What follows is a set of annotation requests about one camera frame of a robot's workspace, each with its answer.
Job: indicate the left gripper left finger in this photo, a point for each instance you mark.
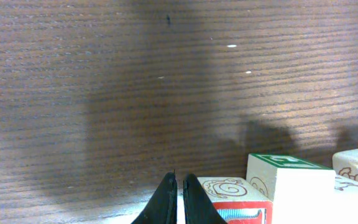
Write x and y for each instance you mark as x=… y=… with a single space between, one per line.
x=162 y=206

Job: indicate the white block yellow side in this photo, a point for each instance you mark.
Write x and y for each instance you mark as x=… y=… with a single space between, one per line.
x=298 y=188

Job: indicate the red A block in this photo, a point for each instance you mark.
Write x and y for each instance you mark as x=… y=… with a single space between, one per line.
x=345 y=203

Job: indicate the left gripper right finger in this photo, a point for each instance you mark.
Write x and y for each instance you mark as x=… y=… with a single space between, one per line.
x=198 y=207

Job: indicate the red U block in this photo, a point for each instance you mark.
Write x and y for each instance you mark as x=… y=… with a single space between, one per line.
x=238 y=201

